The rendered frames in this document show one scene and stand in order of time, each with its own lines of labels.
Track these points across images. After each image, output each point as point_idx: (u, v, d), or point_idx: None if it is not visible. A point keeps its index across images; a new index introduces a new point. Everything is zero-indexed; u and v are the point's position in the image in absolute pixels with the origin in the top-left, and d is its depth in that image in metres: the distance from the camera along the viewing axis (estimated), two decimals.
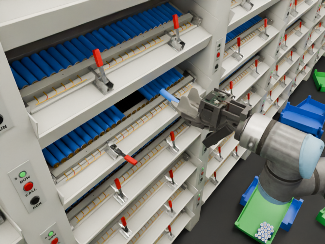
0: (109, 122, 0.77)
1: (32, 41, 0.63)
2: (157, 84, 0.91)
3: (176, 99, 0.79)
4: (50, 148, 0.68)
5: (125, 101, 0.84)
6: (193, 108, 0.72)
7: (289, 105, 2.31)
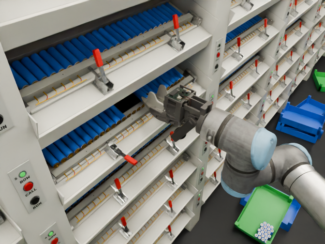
0: (109, 122, 0.77)
1: (32, 41, 0.63)
2: (157, 84, 0.91)
3: (147, 95, 0.83)
4: (50, 148, 0.68)
5: (125, 101, 0.84)
6: (160, 103, 0.76)
7: (289, 105, 2.31)
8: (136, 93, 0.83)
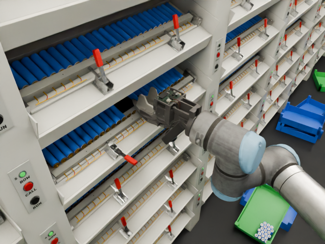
0: (109, 122, 0.77)
1: (32, 41, 0.63)
2: (157, 84, 0.91)
3: None
4: (50, 148, 0.68)
5: (125, 101, 0.84)
6: (150, 106, 0.76)
7: (289, 105, 2.31)
8: None
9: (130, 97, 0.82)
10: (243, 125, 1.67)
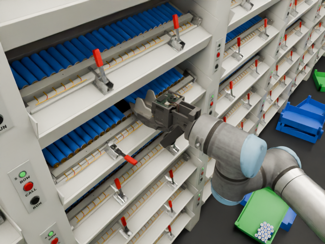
0: (109, 122, 0.77)
1: (32, 41, 0.63)
2: (157, 84, 0.91)
3: (135, 100, 0.81)
4: (50, 148, 0.68)
5: (125, 101, 0.84)
6: (148, 109, 0.74)
7: (289, 105, 2.31)
8: (132, 98, 0.85)
9: None
10: (243, 125, 1.67)
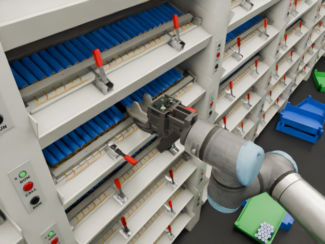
0: (109, 122, 0.77)
1: (32, 41, 0.63)
2: (157, 84, 0.91)
3: None
4: (50, 148, 0.68)
5: None
6: (143, 113, 0.72)
7: (289, 105, 2.31)
8: (132, 98, 0.85)
9: (134, 100, 0.84)
10: (243, 125, 1.67)
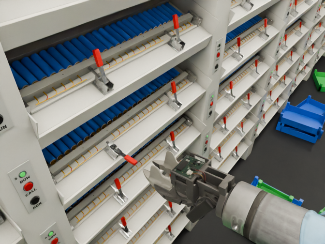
0: (105, 119, 0.77)
1: (32, 41, 0.63)
2: (154, 81, 0.91)
3: (154, 163, 0.67)
4: None
5: None
6: (166, 179, 0.59)
7: (289, 105, 2.31)
8: (128, 95, 0.86)
9: (130, 97, 0.84)
10: (243, 125, 1.67)
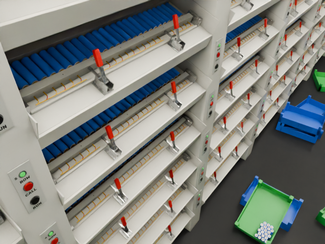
0: (105, 118, 0.77)
1: (32, 41, 0.63)
2: (154, 81, 0.91)
3: None
4: None
5: None
6: None
7: (289, 105, 2.31)
8: (128, 95, 0.86)
9: (130, 97, 0.85)
10: (243, 125, 1.67)
